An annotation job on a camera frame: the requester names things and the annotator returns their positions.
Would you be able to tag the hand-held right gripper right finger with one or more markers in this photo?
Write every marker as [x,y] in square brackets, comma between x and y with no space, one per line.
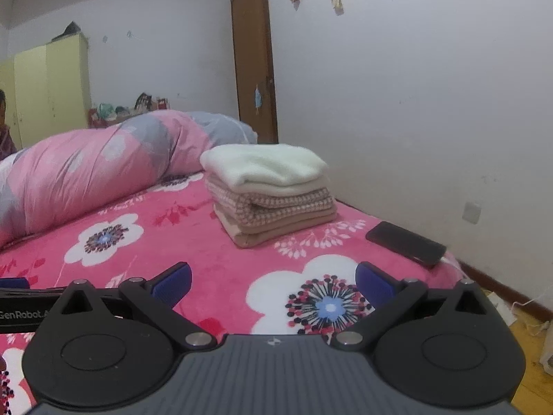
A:
[371,287]

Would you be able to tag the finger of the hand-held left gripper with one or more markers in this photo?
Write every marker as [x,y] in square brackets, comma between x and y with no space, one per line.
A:
[15,283]

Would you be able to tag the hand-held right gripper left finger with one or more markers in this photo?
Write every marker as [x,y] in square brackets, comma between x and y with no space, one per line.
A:
[173,285]

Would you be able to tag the cream knit sweater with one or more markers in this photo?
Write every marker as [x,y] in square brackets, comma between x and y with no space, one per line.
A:
[263,164]

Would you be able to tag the black smartphone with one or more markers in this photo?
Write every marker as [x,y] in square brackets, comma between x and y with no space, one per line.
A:
[406,244]

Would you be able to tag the pink floral blanket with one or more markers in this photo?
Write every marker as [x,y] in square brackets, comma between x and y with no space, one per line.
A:
[233,276]

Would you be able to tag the folded beige cloth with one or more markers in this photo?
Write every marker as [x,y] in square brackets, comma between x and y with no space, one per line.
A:
[276,231]

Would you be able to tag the folded pink waffle cloth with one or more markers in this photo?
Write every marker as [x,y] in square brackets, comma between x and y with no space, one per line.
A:
[276,205]

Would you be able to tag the pink and grey floral quilt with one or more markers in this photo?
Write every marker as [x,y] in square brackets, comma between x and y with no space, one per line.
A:
[86,168]

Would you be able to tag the cluttered dresser items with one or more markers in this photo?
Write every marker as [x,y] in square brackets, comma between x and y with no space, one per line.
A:
[129,110]

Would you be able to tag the pale yellow wardrobe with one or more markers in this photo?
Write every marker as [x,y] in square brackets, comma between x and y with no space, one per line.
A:
[52,90]

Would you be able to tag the light blue door hanging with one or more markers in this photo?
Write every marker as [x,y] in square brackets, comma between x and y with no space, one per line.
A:
[258,99]

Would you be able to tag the brown wooden door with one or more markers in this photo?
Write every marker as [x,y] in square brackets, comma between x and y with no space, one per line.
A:
[255,43]

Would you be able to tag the dark bag on wardrobe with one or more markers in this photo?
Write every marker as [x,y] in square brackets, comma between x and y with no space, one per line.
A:
[69,32]

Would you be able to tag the wall power socket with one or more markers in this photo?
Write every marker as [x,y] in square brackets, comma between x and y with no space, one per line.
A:
[471,212]

